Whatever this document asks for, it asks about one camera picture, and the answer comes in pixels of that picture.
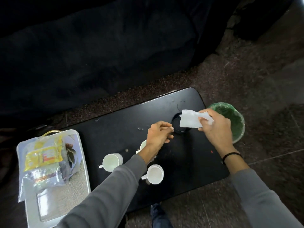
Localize person's right hand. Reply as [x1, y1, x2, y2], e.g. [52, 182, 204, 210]
[198, 108, 235, 155]

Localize person's left hand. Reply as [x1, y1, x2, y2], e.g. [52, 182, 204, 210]
[145, 121, 175, 155]

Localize white paper tissue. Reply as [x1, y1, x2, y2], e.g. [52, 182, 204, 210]
[179, 110, 214, 128]

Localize person's right forearm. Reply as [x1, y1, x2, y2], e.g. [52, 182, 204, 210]
[217, 146, 304, 228]

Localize person's left forearm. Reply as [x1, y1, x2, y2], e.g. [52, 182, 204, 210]
[55, 145, 158, 228]

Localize black round cup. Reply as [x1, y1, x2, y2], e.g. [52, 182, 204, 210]
[172, 112, 192, 134]

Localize white ceramic cup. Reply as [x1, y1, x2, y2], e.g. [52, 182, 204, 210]
[136, 140, 157, 162]
[99, 153, 123, 172]
[141, 164, 164, 185]

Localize green lined waste bin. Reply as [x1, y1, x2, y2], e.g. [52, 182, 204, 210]
[207, 102, 245, 144]

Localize black wristband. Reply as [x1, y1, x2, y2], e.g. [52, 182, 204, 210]
[222, 152, 243, 165]

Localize person's leg in jeans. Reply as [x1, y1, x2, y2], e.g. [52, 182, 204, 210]
[150, 203, 174, 228]

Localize dark sofa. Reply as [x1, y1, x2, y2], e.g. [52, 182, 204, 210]
[0, 0, 239, 131]

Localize beige woven mat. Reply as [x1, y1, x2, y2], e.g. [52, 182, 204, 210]
[36, 161, 90, 222]

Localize black bag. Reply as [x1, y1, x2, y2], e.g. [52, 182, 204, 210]
[227, 0, 295, 42]

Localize yellow packet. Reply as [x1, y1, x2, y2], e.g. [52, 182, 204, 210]
[24, 139, 64, 172]

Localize silver packet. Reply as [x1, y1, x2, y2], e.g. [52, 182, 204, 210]
[24, 167, 70, 189]

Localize clear plastic bag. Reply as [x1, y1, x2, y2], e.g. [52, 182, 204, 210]
[17, 135, 79, 203]

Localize white tray with gold handle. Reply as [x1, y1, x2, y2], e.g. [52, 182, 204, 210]
[16, 130, 91, 228]

